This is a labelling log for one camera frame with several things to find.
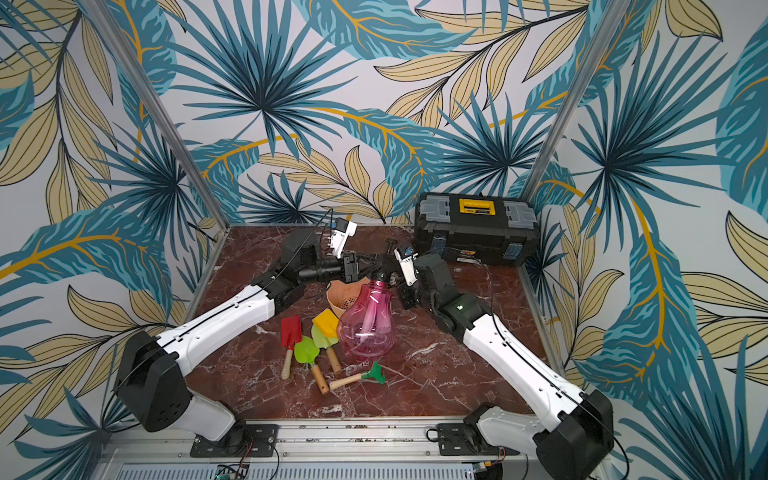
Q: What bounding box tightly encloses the green toy rake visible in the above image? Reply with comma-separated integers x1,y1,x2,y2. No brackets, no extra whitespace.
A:
328,361,387,391

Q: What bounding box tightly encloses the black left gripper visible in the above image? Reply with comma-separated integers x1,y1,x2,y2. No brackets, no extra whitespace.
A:
300,250,383,284

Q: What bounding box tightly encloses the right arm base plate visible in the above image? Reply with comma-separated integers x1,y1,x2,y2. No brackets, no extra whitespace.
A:
432,422,501,457

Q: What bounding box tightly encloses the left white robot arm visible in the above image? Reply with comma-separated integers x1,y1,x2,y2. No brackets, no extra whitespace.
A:
113,232,376,441

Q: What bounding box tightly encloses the light green toy spade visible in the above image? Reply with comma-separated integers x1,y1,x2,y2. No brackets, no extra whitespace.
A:
311,325,342,375

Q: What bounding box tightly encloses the aluminium corner post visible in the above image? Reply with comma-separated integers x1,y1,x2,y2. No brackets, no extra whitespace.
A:
80,0,231,230
520,0,630,204

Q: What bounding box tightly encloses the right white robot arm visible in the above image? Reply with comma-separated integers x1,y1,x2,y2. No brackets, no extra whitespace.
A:
381,252,618,479

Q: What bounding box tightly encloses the yellow toy shovel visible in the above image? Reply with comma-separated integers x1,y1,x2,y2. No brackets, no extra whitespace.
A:
312,309,339,338

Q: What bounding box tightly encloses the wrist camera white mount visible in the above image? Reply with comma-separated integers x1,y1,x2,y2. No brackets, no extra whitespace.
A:
394,246,418,287
329,218,357,259

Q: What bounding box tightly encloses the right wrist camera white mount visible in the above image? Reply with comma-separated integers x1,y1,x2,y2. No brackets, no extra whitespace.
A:
394,246,418,287

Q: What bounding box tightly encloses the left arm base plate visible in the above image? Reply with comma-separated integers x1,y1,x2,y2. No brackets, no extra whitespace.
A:
190,423,279,458

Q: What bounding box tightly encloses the black toolbox yellow label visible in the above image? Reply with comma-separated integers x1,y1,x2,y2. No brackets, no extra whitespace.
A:
414,192,540,267

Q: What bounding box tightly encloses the aluminium left corner post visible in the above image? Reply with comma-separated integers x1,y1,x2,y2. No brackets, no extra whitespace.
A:
80,0,231,230

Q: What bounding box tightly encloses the bright green toy trowel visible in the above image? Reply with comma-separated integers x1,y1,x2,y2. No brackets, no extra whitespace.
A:
294,335,330,395

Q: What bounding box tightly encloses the pink transparent spray bottle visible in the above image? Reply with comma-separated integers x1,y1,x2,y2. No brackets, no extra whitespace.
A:
337,280,395,362

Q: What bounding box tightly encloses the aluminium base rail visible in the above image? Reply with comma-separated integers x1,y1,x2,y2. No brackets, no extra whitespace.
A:
92,416,549,479

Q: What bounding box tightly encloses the red toy shovel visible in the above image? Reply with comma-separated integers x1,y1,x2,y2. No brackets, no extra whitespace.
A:
281,315,302,380

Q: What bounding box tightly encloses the terracotta plastic flower pot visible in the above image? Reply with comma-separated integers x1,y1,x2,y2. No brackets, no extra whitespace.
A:
326,278,370,318

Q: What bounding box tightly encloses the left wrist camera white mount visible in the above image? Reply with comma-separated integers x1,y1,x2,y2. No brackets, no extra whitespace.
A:
329,218,357,259

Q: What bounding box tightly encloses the aluminium right corner post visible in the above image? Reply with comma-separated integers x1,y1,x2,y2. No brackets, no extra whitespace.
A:
520,0,630,204

